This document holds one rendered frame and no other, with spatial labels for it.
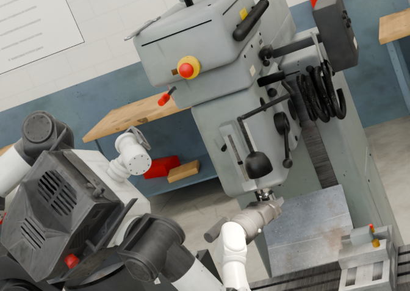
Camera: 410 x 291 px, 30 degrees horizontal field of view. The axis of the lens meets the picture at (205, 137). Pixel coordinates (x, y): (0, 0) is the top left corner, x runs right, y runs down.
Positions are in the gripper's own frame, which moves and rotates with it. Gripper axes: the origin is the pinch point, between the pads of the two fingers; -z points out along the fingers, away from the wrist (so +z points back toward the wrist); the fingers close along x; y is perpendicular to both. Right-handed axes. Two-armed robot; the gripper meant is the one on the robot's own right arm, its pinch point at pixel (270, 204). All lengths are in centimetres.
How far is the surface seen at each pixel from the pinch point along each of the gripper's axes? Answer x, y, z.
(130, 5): 337, -50, -306
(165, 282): 36.8, 15.6, 21.3
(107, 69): 378, -4, -287
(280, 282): 11.1, 30.9, -3.1
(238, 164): -4.7, -19.4, 12.1
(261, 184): -5.9, -10.2, 7.3
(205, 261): 26.2, 14.1, 10.5
